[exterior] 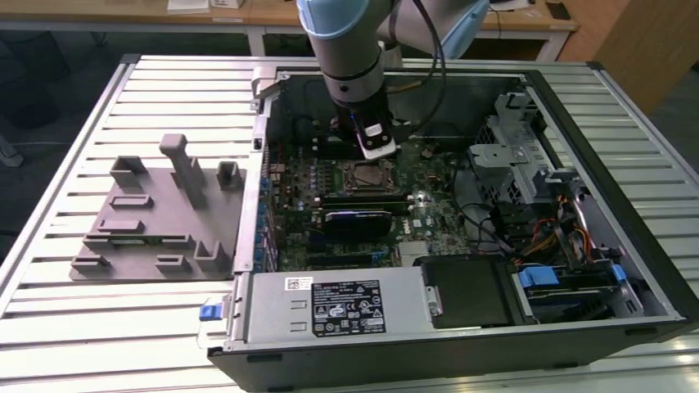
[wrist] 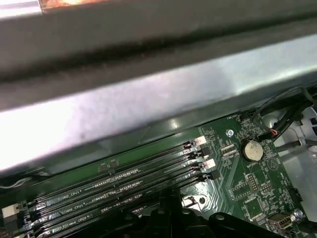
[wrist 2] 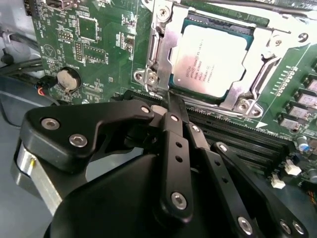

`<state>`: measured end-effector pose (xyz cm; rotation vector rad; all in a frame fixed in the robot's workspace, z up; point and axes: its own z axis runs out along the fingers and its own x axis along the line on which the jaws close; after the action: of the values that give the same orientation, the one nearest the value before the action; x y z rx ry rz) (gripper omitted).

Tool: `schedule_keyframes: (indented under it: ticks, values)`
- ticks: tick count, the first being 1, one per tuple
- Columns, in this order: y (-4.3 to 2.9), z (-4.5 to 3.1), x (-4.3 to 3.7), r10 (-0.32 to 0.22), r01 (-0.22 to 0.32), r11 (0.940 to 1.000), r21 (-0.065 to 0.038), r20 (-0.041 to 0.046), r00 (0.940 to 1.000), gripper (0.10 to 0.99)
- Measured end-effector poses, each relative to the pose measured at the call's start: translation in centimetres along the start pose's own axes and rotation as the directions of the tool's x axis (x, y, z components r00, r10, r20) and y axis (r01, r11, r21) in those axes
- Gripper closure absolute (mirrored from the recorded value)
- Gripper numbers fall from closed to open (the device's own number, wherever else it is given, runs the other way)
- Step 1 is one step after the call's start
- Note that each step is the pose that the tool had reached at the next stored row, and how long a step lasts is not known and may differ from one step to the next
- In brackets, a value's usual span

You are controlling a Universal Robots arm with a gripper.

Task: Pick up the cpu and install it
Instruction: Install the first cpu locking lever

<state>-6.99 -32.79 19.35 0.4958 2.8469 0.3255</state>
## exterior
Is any metal socket cover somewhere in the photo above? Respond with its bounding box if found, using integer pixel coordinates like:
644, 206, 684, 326
340, 160, 394, 192

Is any CPU socket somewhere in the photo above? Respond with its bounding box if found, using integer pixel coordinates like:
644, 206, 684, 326
338, 160, 394, 193

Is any black graphics card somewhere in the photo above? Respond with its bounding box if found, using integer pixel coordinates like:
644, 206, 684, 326
322, 209, 393, 239

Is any green motherboard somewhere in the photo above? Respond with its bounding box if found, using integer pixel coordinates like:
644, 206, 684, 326
261, 141, 476, 273

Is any grey metal drive cage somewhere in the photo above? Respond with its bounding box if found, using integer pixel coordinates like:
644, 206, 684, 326
467, 92, 580, 206

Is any silver finned heatsink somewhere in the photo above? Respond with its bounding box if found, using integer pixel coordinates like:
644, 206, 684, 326
400, 241, 432, 267

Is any wooden desk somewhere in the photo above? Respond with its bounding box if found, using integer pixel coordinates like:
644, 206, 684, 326
0, 0, 581, 62

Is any grey parts rack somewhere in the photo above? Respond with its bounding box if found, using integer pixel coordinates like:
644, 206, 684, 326
69, 133, 246, 283

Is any silver power supply unit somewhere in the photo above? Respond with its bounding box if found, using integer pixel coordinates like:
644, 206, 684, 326
238, 268, 437, 345

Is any green RAM stick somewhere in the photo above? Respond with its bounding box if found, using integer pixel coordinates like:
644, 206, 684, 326
112, 235, 165, 246

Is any hard disk in blue carrier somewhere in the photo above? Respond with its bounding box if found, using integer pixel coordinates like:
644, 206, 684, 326
515, 264, 645, 324

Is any wooden cabinet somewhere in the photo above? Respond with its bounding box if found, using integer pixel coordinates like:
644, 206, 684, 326
556, 0, 699, 114

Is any black open PC case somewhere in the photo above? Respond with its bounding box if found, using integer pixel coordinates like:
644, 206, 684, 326
206, 65, 699, 393

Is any white stand foot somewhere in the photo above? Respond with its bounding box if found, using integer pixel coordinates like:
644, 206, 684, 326
0, 134, 26, 167

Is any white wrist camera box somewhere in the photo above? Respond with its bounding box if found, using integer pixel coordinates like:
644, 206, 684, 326
353, 120, 400, 161

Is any black cable copper plug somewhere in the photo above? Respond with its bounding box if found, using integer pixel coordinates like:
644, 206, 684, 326
388, 79, 422, 96

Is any black camera cable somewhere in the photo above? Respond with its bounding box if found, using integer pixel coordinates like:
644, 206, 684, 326
406, 0, 448, 139

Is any black looped wire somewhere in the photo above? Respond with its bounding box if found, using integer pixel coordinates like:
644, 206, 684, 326
457, 202, 515, 255

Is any coloured wire bundle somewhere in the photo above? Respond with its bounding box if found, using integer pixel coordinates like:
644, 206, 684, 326
512, 196, 593, 267

